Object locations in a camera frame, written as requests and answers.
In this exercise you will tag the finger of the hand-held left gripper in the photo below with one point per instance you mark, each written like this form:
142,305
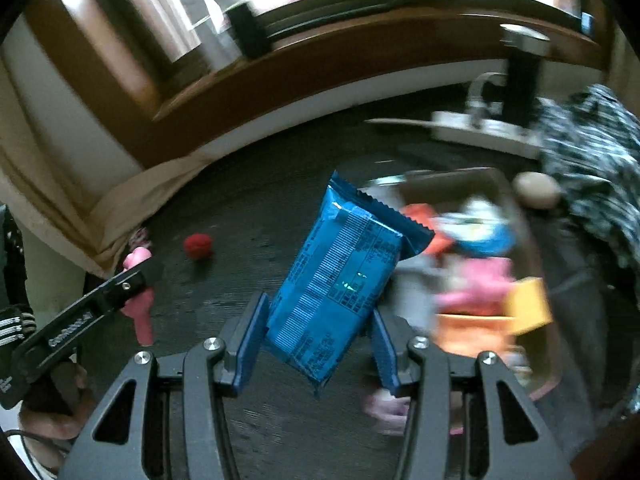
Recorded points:
125,287

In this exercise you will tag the pink soft cloth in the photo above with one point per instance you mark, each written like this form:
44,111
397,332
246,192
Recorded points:
475,285

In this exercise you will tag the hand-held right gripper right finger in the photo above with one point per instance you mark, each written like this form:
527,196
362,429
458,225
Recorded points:
384,355

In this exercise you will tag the cream curtain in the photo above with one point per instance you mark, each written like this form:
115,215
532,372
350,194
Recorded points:
125,200

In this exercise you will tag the small blue and white packet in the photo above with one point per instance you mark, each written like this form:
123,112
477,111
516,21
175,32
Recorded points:
480,230

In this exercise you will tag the black speaker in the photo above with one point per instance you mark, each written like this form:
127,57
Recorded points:
248,30

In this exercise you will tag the pink fuzzy item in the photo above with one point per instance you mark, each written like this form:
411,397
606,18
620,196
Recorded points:
387,410

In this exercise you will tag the blue snack packet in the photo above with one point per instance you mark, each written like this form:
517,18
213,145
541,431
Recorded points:
330,280

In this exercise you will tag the person's left hand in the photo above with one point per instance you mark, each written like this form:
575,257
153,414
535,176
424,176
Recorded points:
50,425

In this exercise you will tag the thin beige stick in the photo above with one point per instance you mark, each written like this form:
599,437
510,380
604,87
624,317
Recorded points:
400,122

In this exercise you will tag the black and silver appliance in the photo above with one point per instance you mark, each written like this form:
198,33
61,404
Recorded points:
522,80

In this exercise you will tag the white power strip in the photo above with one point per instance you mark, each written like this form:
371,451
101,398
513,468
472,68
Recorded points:
475,132

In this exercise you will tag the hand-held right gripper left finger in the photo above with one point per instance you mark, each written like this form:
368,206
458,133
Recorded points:
252,340

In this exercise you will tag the beige round ball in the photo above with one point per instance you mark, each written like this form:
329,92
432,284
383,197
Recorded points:
537,189

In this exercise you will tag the black and white plaid cloth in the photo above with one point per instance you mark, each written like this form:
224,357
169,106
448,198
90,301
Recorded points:
590,160

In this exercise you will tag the orange box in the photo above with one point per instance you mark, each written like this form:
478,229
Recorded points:
475,335

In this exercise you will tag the wooden window frame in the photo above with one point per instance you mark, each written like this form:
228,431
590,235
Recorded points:
300,75

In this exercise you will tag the red ball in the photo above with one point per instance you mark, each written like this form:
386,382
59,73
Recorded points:
197,246

